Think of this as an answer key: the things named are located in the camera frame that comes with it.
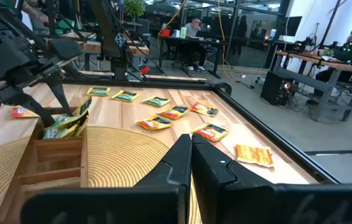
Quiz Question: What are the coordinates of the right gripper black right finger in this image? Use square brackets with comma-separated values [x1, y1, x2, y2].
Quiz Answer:
[192, 133, 276, 224]

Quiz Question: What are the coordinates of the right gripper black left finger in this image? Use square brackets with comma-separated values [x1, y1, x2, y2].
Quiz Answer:
[134, 134, 193, 224]

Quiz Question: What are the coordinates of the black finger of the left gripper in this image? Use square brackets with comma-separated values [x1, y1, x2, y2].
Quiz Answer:
[0, 86, 56, 128]
[41, 72, 73, 116]

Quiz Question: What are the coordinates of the yellow red fruit tea bag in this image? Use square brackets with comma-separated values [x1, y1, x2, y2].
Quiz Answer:
[157, 105, 191, 121]
[192, 123, 230, 142]
[11, 106, 41, 119]
[190, 101, 220, 118]
[135, 114, 174, 131]

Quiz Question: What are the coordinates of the green lemon lime tea bag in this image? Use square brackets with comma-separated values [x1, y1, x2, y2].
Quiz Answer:
[70, 96, 93, 125]
[86, 86, 111, 96]
[141, 95, 171, 108]
[42, 124, 86, 140]
[47, 113, 85, 130]
[111, 90, 141, 103]

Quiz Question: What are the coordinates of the brown wooden tea organizer box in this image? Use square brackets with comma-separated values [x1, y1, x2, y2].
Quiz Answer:
[0, 105, 90, 224]

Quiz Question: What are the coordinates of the bright orange tea sachet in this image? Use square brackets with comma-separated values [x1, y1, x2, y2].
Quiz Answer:
[235, 144, 275, 168]

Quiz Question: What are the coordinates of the round woven straw placemat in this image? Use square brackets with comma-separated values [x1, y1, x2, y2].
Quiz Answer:
[0, 126, 201, 224]

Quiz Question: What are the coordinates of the wooden robot station table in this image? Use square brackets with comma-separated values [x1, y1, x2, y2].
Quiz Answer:
[59, 30, 151, 57]

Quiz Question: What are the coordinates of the black computer tower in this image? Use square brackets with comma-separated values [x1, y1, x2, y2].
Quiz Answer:
[259, 70, 292, 106]

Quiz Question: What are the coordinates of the green indoor plant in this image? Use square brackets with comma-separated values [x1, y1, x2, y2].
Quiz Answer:
[123, 0, 147, 19]

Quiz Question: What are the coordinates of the black office desk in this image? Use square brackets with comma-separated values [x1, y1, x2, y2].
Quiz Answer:
[158, 34, 225, 79]

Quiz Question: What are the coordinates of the wooden top workbench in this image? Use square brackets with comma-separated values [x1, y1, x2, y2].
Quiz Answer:
[274, 49, 352, 122]

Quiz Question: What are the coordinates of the black monitor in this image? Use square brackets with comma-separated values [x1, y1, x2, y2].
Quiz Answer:
[284, 15, 303, 37]

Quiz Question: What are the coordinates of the black aluminium rig frame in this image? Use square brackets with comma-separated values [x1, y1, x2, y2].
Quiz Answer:
[45, 0, 340, 185]

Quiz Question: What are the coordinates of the yellow hanging cable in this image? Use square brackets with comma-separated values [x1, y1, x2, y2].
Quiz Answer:
[215, 0, 231, 80]

